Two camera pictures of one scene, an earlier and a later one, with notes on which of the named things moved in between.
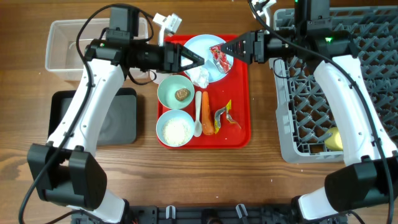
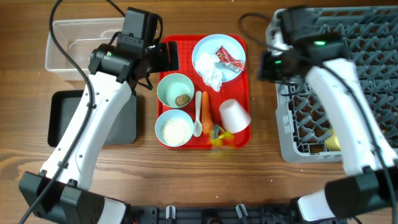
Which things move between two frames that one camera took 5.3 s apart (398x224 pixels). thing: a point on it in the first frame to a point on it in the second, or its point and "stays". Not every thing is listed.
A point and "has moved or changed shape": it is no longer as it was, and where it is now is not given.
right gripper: [259, 41] to [263, 71]
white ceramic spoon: [198, 126] stays
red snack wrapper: [221, 59] has moved or changed shape
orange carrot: [208, 125] stays
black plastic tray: [120, 124] stays
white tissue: [199, 76] to [206, 65]
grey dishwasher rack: [303, 115] stays
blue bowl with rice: [175, 128] stays
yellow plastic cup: [334, 143] stays
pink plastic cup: [158, 77] to [235, 119]
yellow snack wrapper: [217, 120] to [217, 142]
